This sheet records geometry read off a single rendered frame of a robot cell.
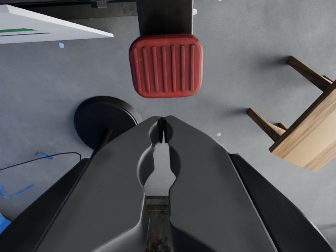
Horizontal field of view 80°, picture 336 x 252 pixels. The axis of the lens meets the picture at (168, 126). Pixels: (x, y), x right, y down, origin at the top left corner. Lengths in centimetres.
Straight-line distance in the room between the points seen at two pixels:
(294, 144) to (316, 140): 8
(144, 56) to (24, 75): 106
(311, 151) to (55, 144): 130
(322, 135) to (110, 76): 92
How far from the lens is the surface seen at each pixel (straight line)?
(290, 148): 92
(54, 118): 127
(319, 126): 91
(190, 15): 25
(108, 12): 96
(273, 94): 116
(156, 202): 153
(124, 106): 107
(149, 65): 20
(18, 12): 46
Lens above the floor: 95
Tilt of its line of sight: 58 degrees down
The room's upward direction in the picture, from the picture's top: 179 degrees counter-clockwise
